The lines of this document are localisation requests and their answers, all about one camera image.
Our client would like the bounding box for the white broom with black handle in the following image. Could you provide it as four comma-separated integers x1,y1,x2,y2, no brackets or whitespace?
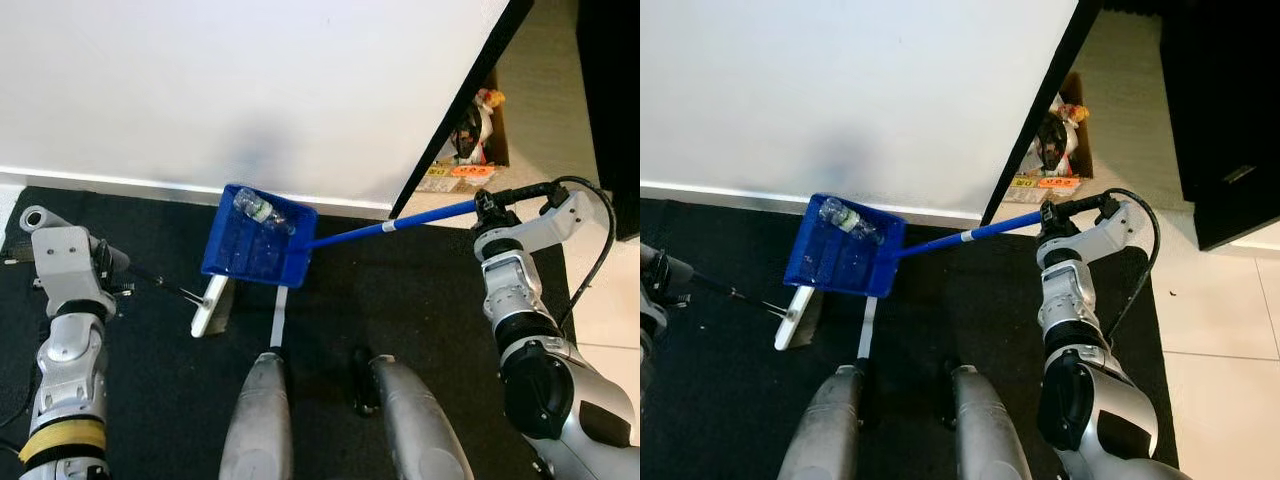
126,262,237,339
690,272,827,352

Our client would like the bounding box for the blue long-handled dustpan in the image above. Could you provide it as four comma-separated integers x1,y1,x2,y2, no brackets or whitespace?
200,183,483,291
783,192,1046,301

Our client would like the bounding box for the black floor mat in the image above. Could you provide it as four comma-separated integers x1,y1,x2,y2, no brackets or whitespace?
640,198,1183,480
0,185,603,480

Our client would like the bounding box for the cardboard box with packages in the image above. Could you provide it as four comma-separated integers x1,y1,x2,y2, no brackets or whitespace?
414,68,512,194
1008,70,1094,204

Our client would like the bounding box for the white baseboard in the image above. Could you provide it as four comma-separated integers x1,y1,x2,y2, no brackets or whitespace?
0,165,403,213
640,180,987,224

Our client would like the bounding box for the black cabinet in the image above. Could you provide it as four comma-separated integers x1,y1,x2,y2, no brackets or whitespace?
1160,0,1280,252
575,0,641,242

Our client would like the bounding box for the clear plastic bottle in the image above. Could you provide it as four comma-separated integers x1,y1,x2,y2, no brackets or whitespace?
818,196,886,246
233,188,298,237

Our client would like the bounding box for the white strip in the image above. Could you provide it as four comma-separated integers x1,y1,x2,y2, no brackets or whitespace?
269,287,291,352
857,297,880,362

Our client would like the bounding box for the silver left robot leg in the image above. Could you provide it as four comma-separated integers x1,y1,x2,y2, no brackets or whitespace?
777,361,853,480
219,349,295,480

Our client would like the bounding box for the silver robot leg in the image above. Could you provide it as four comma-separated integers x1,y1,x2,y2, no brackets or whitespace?
777,361,853,480
219,349,295,480
935,360,1038,480
349,346,477,480

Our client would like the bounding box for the silver right robot leg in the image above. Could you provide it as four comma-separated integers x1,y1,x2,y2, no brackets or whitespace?
349,346,477,480
935,360,1038,480

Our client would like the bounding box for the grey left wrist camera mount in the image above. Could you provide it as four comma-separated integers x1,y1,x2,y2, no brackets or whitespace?
640,246,665,301
19,205,103,303

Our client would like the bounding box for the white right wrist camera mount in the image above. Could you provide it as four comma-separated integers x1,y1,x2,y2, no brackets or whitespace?
1050,198,1153,263
490,193,608,261

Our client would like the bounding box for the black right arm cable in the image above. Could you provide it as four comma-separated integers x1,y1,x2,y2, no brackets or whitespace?
545,175,617,327
1100,187,1162,343

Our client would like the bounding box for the black wall edge trim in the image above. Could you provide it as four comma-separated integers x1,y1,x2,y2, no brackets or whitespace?
389,0,537,220
979,0,1103,227

